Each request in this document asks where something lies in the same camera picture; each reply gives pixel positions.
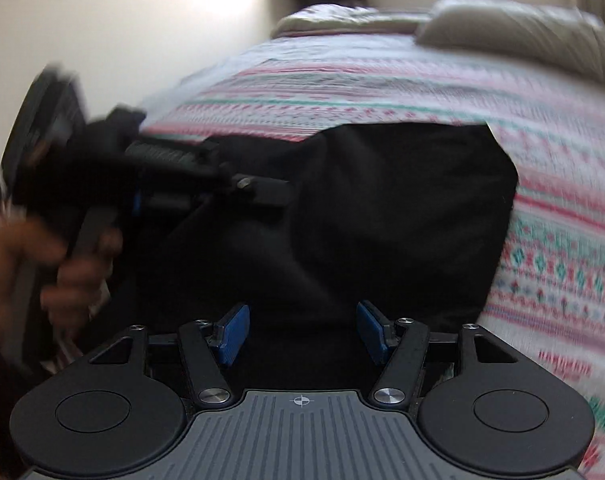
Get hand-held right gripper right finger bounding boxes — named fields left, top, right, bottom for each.
left=357, top=300, right=520, bottom=406

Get striped patterned bed sheet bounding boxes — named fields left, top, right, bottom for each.
left=142, top=32, right=605, bottom=480

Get black pants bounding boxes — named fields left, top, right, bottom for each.
left=107, top=122, right=520, bottom=391

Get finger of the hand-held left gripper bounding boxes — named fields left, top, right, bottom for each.
left=217, top=172, right=294, bottom=208

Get person's left hand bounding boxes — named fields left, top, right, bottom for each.
left=0, top=210, right=126, bottom=356

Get beige comforter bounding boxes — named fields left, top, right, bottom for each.
left=272, top=4, right=433, bottom=38

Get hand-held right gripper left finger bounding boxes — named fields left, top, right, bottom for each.
left=90, top=302, right=253, bottom=408

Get grey pillow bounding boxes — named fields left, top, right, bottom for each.
left=415, top=0, right=605, bottom=83

